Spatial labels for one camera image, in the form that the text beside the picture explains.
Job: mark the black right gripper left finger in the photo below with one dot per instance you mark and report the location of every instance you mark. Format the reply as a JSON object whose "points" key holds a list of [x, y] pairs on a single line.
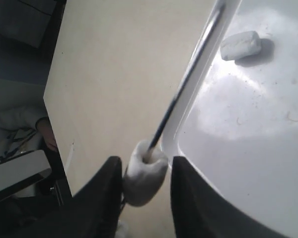
{"points": [[92, 213]]}

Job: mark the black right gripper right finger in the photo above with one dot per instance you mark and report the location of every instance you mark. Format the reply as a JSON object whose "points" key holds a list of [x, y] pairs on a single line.
{"points": [[200, 212]]}

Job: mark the white marshmallow piece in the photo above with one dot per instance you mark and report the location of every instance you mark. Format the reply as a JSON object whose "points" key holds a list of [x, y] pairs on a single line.
{"points": [[142, 180], [240, 45], [122, 229]]}

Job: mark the metal skewer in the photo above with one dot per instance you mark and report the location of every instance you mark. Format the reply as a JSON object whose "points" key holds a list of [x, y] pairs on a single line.
{"points": [[200, 46]]}

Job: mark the grey laptop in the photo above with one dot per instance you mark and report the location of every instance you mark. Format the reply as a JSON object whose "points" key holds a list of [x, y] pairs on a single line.
{"points": [[23, 171]]}

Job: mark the white plastic tray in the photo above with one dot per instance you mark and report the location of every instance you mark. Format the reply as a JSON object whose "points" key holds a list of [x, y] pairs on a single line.
{"points": [[237, 121]]}

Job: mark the person in white shirt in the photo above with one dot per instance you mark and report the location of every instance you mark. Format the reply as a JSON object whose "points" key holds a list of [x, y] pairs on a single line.
{"points": [[24, 122]]}

